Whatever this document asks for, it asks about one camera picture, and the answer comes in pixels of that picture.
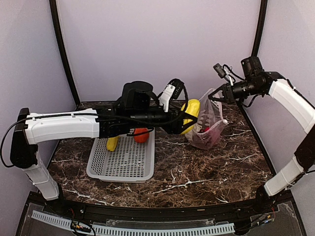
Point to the black vertical frame post right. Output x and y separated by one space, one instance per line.
259 28

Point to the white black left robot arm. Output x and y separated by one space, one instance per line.
30 129

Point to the white slotted cable duct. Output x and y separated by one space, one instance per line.
101 230

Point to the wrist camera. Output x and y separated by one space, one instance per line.
224 73
171 92

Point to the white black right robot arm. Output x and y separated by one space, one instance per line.
282 91

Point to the orange toy fruit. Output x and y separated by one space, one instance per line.
141 135

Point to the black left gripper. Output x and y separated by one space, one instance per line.
177 128

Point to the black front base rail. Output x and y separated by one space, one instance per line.
281 218

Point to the white perforated plastic basket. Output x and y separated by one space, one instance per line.
130 162

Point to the red toy bell pepper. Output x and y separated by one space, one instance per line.
209 135

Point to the clear pink-dotted zip bag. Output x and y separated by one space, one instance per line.
210 115

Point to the small yellow toy fruit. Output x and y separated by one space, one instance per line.
112 143

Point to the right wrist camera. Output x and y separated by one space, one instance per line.
224 73

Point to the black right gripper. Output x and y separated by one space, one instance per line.
228 94

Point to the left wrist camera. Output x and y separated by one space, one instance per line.
171 92

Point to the black vertical frame post left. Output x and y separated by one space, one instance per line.
62 51

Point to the black vertical frame post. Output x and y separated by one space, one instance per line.
259 28
62 51

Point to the large yellow toy fruit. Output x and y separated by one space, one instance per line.
190 117

